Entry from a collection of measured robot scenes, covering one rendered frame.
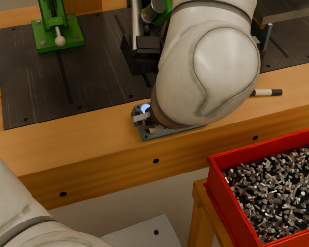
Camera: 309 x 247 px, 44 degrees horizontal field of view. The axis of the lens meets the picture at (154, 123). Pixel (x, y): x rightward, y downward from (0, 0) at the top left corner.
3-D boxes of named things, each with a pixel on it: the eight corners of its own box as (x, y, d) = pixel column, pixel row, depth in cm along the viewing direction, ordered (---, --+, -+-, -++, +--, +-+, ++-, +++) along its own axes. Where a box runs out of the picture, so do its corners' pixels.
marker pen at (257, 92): (279, 92, 94) (281, 87, 93) (281, 96, 93) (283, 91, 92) (226, 93, 94) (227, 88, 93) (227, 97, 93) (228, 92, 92)
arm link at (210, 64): (219, 137, 53) (232, 48, 55) (273, 117, 38) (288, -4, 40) (143, 121, 51) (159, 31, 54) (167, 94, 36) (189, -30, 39)
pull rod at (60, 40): (67, 47, 102) (63, 28, 97) (56, 49, 101) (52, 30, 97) (64, 36, 105) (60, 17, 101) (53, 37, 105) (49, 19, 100)
